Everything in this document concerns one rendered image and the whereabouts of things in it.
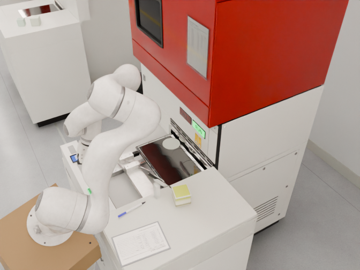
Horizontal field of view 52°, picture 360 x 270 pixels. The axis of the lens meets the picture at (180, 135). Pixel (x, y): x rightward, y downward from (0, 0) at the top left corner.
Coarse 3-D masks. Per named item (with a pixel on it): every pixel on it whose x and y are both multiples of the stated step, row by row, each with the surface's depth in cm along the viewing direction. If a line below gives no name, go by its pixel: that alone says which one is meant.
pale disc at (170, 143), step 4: (164, 140) 209; (168, 140) 209; (172, 140) 209; (176, 140) 209; (164, 144) 207; (168, 144) 207; (172, 144) 207; (176, 144) 207; (168, 148) 204; (172, 148) 204
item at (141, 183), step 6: (126, 162) 198; (138, 168) 195; (126, 174) 193; (132, 174) 191; (138, 174) 191; (144, 174) 191; (132, 180) 188; (138, 180) 188; (144, 180) 188; (138, 186) 185; (144, 186) 185; (150, 186) 185; (138, 192) 184; (144, 192) 182; (150, 192) 182
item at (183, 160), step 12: (156, 144) 207; (180, 144) 206; (156, 156) 199; (168, 156) 199; (180, 156) 199; (192, 156) 199; (156, 168) 192; (168, 168) 192; (180, 168) 192; (192, 168) 192; (204, 168) 192; (168, 180) 186; (180, 180) 186
